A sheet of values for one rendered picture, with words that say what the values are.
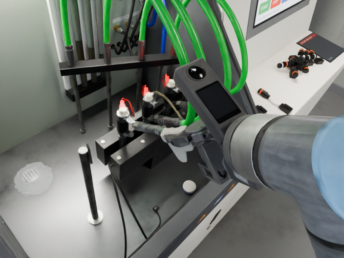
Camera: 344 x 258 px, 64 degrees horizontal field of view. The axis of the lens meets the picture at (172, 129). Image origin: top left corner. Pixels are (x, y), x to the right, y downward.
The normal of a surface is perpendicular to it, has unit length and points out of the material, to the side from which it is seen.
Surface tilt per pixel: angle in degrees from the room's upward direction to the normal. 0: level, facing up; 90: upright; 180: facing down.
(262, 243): 0
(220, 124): 15
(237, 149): 83
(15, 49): 90
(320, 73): 0
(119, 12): 90
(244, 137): 71
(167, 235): 0
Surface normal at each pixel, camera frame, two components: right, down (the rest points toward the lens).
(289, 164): -0.94, -0.04
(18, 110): 0.71, 0.60
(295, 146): -0.86, -0.38
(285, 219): 0.14, -0.63
